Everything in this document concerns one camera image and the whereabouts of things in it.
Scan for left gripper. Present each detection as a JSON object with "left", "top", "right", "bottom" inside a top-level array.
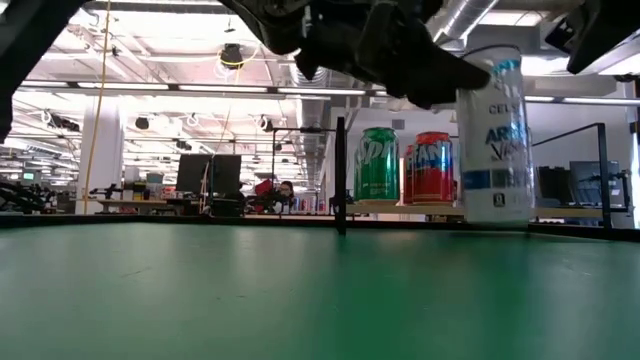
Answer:
[{"left": 219, "top": 0, "right": 493, "bottom": 110}]

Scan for red Fanta strawberry can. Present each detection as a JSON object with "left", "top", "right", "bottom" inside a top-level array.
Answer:
[
  {"left": 412, "top": 131, "right": 455, "bottom": 205},
  {"left": 403, "top": 144, "right": 415, "bottom": 205}
]

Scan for green Sprite can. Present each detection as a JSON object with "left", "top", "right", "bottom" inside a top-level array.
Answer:
[
  {"left": 352, "top": 144, "right": 362, "bottom": 201},
  {"left": 358, "top": 126, "right": 401, "bottom": 202}
]

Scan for white Celsius can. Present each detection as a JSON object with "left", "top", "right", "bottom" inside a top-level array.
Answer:
[{"left": 455, "top": 44, "right": 535, "bottom": 225}]

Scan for wooden shelf board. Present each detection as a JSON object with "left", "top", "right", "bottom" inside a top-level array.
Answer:
[{"left": 333, "top": 115, "right": 632, "bottom": 236}]

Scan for dark grey screen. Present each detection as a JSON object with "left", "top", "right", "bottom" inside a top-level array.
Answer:
[{"left": 569, "top": 160, "right": 621, "bottom": 206}]

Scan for black folded panels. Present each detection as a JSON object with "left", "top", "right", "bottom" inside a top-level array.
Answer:
[{"left": 537, "top": 165, "right": 571, "bottom": 206}]

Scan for person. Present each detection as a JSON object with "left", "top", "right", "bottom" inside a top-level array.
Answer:
[{"left": 277, "top": 179, "right": 297, "bottom": 214}]

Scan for wooden workbench grey legs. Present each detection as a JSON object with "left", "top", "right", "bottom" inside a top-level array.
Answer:
[{"left": 243, "top": 212, "right": 335, "bottom": 222}]

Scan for red bag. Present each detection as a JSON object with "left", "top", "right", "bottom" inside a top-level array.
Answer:
[{"left": 253, "top": 178, "right": 276, "bottom": 201}]

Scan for long ceiling light strip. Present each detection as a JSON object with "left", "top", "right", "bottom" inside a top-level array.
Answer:
[
  {"left": 19, "top": 78, "right": 71, "bottom": 89},
  {"left": 177, "top": 84, "right": 270, "bottom": 95},
  {"left": 77, "top": 81, "right": 171, "bottom": 92}
]

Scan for black monitor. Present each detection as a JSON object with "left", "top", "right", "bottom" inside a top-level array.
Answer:
[
  {"left": 175, "top": 153, "right": 212, "bottom": 194},
  {"left": 211, "top": 153, "right": 243, "bottom": 199}
]

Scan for green table mat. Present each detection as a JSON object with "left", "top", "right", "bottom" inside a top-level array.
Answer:
[{"left": 0, "top": 222, "right": 640, "bottom": 360}]

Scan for silver spiral air duct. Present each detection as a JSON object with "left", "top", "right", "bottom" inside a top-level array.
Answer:
[{"left": 424, "top": 0, "right": 501, "bottom": 49}]

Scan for black metal gantry frame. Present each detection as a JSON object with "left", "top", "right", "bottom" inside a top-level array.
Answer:
[{"left": 271, "top": 126, "right": 336, "bottom": 216}]

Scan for yellow cable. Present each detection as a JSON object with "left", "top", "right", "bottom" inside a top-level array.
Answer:
[{"left": 81, "top": 0, "right": 113, "bottom": 216}]

